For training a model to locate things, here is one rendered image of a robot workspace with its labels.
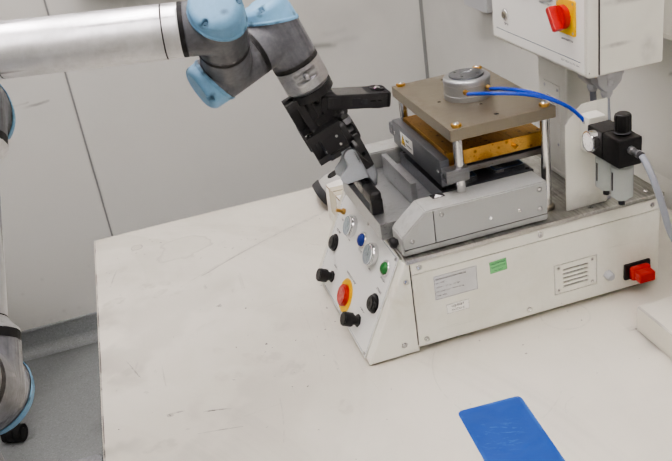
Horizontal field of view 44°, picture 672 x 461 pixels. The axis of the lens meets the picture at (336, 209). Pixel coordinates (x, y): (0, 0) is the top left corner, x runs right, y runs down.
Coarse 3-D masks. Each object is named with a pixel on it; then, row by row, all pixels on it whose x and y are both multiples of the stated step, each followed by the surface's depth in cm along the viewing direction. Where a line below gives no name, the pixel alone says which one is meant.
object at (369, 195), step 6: (360, 180) 139; (366, 180) 138; (360, 186) 139; (366, 186) 136; (372, 186) 136; (366, 192) 136; (372, 192) 134; (378, 192) 134; (366, 198) 136; (372, 198) 134; (378, 198) 134; (372, 204) 134; (378, 204) 135; (372, 210) 135; (378, 210) 135
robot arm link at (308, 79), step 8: (312, 64) 127; (320, 64) 128; (296, 72) 126; (304, 72) 127; (312, 72) 127; (320, 72) 128; (280, 80) 129; (288, 80) 127; (296, 80) 127; (304, 80) 127; (312, 80) 127; (320, 80) 128; (288, 88) 129; (296, 88) 128; (304, 88) 128; (312, 88) 128; (296, 96) 129
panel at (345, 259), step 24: (360, 216) 148; (336, 240) 156; (384, 240) 137; (336, 264) 155; (360, 264) 145; (336, 288) 153; (360, 288) 143; (384, 288) 134; (360, 312) 141; (360, 336) 140
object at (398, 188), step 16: (384, 160) 147; (384, 176) 149; (400, 176) 139; (352, 192) 146; (384, 192) 143; (400, 192) 142; (416, 192) 136; (368, 208) 138; (384, 208) 137; (400, 208) 136; (384, 224) 132
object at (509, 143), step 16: (416, 128) 143; (432, 128) 142; (512, 128) 137; (528, 128) 136; (432, 144) 137; (448, 144) 135; (464, 144) 134; (480, 144) 133; (496, 144) 133; (512, 144) 134; (528, 144) 135; (464, 160) 133; (480, 160) 134; (496, 160) 134; (512, 160) 135
